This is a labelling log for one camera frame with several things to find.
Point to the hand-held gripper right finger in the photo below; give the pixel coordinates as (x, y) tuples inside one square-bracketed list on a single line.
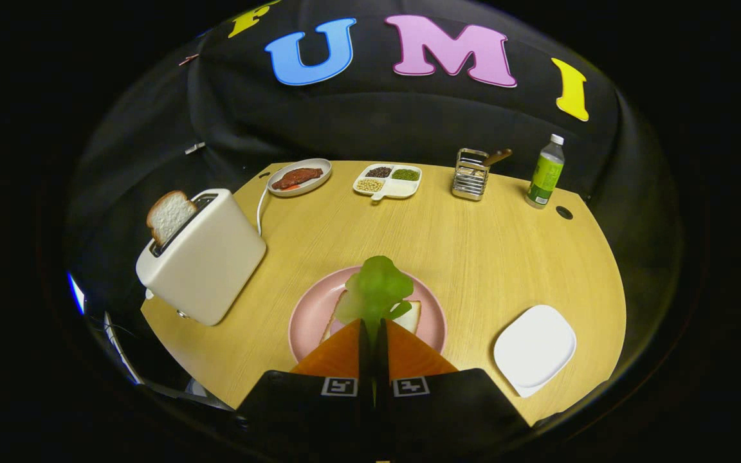
[(448, 411)]

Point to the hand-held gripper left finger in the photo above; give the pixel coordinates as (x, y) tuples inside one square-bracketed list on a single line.
[(306, 411)]

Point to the green lettuce leaf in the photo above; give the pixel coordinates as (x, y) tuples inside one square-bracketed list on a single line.
[(377, 286)]

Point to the toasted bread slice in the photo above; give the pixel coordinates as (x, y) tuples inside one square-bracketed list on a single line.
[(170, 217)]

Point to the pink round plate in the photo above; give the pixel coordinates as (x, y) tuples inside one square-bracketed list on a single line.
[(309, 321)]

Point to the white bread slice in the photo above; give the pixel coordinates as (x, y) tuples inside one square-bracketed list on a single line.
[(413, 316)]

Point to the square white plate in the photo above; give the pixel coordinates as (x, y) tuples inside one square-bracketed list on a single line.
[(534, 350)]

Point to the white toaster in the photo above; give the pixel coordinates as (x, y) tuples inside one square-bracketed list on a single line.
[(206, 257)]

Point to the orange tomato slice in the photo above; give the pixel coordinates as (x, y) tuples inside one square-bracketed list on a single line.
[(290, 187)]

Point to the white divided bean dish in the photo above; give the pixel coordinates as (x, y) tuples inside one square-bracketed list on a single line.
[(402, 188)]

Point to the brown meat steak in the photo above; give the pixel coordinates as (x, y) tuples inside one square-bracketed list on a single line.
[(296, 177)]

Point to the round white plate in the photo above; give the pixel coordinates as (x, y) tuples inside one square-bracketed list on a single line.
[(319, 177)]

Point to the green plastic bottle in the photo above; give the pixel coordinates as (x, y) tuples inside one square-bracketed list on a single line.
[(545, 177)]

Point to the silver cloth clip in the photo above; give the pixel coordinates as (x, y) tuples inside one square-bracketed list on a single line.
[(195, 148)]

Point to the black backdrop cloth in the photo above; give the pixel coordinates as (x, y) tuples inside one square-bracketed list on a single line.
[(409, 122)]

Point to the red cloth clip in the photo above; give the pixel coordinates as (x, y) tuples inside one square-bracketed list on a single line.
[(188, 59)]

